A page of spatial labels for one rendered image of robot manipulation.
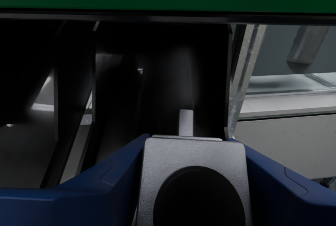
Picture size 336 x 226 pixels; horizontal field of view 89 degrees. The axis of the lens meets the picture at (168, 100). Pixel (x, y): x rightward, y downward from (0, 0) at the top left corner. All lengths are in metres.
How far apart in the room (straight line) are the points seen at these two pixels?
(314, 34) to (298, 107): 0.35
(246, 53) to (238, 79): 0.03
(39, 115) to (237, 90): 0.22
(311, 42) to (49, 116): 1.00
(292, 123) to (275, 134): 0.10
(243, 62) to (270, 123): 0.86
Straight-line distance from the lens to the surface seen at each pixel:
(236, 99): 0.23
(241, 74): 0.21
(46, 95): 0.24
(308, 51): 1.04
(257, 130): 1.04
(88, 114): 0.22
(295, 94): 1.17
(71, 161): 0.30
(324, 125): 1.30
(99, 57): 0.19
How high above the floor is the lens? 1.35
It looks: 33 degrees down
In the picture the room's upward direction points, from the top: 1 degrees clockwise
